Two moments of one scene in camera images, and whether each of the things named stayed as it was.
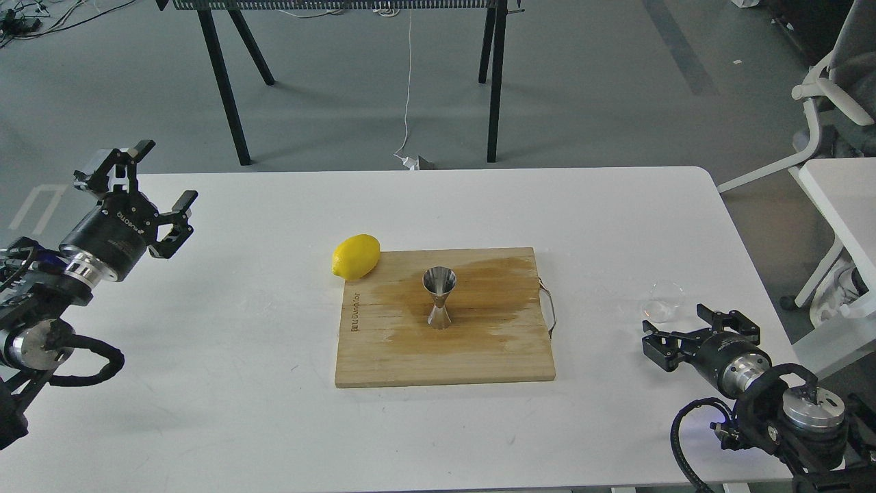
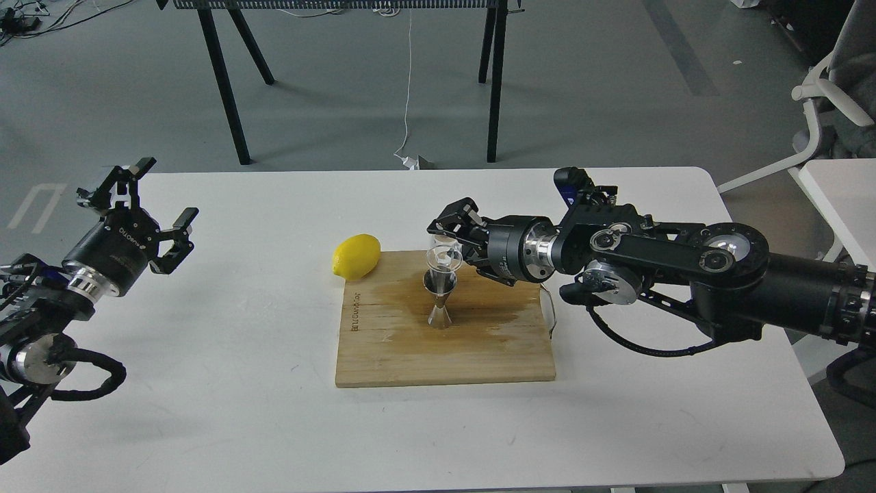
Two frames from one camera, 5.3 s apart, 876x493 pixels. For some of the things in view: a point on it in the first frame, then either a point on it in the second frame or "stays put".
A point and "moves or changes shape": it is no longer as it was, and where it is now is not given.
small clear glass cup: (664, 299) moves or changes shape
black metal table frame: (494, 40) stays put
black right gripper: (730, 359) to (511, 248)
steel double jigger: (439, 281) stays put
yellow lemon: (356, 257) stays put
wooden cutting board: (498, 330) stays put
